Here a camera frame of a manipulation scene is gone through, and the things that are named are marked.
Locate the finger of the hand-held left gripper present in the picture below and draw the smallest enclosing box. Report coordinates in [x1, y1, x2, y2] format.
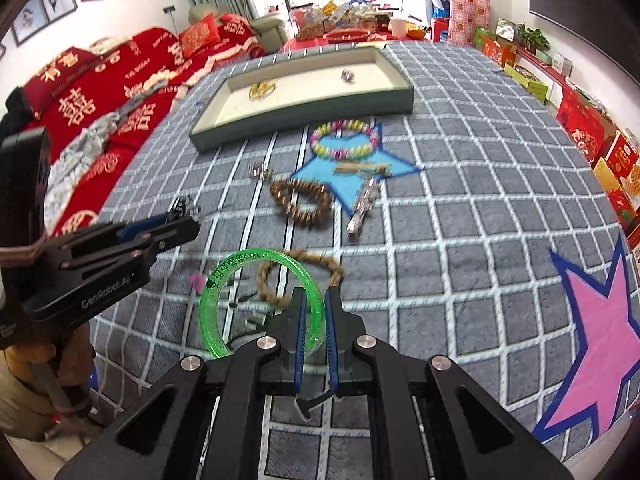
[54, 210, 191, 252]
[47, 216, 202, 287]

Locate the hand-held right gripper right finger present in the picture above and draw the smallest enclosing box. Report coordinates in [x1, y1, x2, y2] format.
[325, 287, 576, 480]

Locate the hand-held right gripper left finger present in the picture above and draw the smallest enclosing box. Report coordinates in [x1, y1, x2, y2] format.
[54, 287, 308, 480]

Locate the green translucent bangle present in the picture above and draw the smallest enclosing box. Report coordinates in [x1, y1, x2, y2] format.
[199, 249, 326, 361]

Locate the tan braided bracelet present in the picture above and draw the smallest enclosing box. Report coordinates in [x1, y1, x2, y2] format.
[256, 247, 346, 311]

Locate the brown wooden bead bracelet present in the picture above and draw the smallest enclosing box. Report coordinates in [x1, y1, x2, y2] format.
[269, 177, 333, 228]

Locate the silver hair clip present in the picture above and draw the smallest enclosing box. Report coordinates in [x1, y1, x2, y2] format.
[346, 176, 382, 241]

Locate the beige hair clip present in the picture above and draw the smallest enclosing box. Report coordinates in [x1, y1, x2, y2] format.
[332, 160, 393, 178]

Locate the grey jewelry tray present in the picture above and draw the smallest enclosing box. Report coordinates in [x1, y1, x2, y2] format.
[189, 42, 415, 153]

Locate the pink yellow bead bracelet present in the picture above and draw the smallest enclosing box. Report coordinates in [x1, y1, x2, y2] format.
[310, 119, 381, 161]

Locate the grey floral cloth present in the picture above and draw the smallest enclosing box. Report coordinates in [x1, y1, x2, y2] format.
[42, 75, 188, 231]

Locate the red sofa cover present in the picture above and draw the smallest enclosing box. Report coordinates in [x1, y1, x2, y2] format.
[0, 12, 266, 241]

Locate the grey checked star blanket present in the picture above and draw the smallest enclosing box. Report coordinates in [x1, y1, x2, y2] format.
[85, 40, 633, 480]

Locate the gold hair ornament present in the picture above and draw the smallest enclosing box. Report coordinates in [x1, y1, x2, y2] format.
[248, 80, 278, 102]

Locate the person's tan clothing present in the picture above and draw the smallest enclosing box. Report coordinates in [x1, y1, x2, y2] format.
[0, 327, 98, 441]

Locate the red embroidered pillow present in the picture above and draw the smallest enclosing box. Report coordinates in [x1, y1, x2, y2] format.
[177, 14, 223, 58]

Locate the red round table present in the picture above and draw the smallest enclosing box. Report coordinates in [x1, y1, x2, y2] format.
[280, 27, 436, 53]

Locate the beige armchair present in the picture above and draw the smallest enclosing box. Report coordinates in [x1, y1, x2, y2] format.
[189, 4, 291, 53]

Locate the red basin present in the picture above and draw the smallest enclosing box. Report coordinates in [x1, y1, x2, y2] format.
[322, 27, 373, 45]

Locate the pile of snack packets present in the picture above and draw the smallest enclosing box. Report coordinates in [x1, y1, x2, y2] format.
[290, 0, 401, 41]

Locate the green flat box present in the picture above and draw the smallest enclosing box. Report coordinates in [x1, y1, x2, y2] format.
[504, 62, 550, 103]

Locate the stack of red gift boxes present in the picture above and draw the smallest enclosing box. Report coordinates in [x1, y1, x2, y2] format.
[555, 85, 640, 251]

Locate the potted green plant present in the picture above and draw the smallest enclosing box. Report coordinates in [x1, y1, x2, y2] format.
[517, 24, 551, 53]

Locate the large black picture frame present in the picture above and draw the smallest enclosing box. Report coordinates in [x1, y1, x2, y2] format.
[11, 0, 48, 46]

